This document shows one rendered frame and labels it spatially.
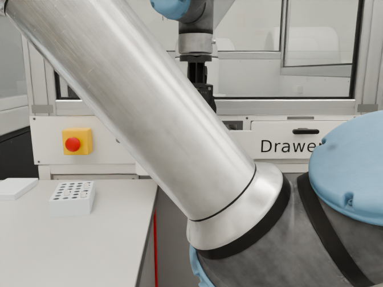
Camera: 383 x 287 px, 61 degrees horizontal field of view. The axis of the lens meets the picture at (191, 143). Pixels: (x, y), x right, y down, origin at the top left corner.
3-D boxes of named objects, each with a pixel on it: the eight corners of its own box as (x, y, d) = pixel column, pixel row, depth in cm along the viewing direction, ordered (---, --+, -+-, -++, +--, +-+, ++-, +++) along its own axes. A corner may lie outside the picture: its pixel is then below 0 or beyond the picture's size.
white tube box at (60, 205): (90, 214, 72) (89, 198, 71) (49, 217, 71) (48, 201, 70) (94, 194, 84) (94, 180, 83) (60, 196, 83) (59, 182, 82)
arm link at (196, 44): (178, 36, 74) (214, 36, 74) (178, 57, 75) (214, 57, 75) (178, 32, 67) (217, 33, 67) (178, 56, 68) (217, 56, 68)
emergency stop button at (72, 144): (79, 152, 89) (78, 138, 88) (64, 152, 89) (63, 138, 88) (82, 150, 92) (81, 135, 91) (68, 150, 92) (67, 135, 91)
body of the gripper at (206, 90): (178, 113, 69) (178, 54, 67) (178, 108, 78) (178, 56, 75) (214, 113, 69) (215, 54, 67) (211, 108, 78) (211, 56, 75)
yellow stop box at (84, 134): (88, 155, 91) (86, 130, 90) (62, 156, 91) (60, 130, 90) (93, 151, 96) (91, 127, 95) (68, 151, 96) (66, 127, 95)
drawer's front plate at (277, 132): (348, 158, 97) (352, 121, 94) (251, 159, 96) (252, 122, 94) (345, 156, 98) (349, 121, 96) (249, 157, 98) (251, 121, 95)
